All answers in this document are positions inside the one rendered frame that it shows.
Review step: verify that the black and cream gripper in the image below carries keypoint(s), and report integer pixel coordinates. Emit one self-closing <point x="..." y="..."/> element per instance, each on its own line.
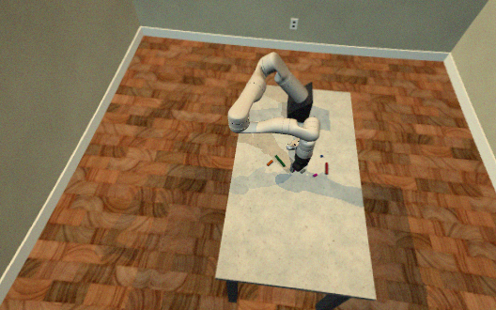
<point x="301" y="158"/>

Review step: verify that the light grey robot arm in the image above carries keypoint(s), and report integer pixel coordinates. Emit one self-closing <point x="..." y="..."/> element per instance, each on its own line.
<point x="238" y="114"/>

